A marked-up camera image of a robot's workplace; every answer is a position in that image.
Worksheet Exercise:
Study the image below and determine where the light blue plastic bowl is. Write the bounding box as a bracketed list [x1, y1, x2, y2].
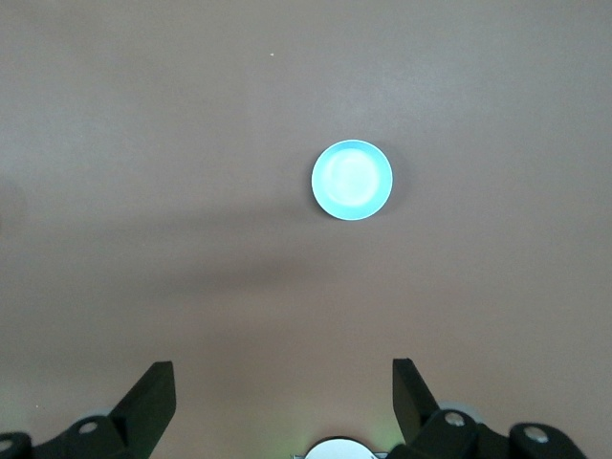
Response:
[311, 139, 395, 222]

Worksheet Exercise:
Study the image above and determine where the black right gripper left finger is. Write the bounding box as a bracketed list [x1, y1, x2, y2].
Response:
[0, 361, 177, 459]

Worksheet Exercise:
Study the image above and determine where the white plastic bowl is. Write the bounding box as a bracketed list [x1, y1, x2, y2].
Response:
[305, 438, 379, 459]

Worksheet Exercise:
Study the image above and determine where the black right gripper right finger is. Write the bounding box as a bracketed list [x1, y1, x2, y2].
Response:
[386, 357, 589, 459]

